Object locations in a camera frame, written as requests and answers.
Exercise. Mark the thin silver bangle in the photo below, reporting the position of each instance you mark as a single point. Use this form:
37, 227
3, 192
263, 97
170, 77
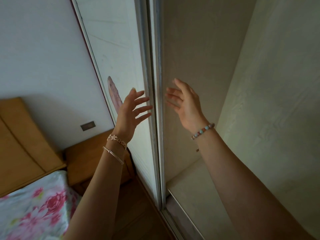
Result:
113, 154

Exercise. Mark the white sliding-door wardrobe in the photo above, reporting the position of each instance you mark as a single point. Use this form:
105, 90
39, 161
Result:
275, 97

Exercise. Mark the grey wall socket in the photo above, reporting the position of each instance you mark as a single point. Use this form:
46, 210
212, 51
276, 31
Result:
88, 125

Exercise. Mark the wooden bed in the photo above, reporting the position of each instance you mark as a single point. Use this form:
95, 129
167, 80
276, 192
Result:
20, 147

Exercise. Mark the person's right hand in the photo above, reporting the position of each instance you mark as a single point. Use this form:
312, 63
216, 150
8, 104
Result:
190, 109

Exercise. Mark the person's right forearm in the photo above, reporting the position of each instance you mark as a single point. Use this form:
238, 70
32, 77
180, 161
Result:
245, 192

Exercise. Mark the person's left forearm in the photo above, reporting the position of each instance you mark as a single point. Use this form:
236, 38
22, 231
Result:
100, 192

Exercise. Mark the person's left hand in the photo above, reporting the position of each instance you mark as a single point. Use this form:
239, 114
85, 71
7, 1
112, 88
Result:
128, 117

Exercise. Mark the wooden nightstand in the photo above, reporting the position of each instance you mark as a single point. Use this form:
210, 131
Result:
82, 159

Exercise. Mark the bed with floral sheet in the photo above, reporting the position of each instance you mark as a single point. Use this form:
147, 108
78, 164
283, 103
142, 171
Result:
37, 209

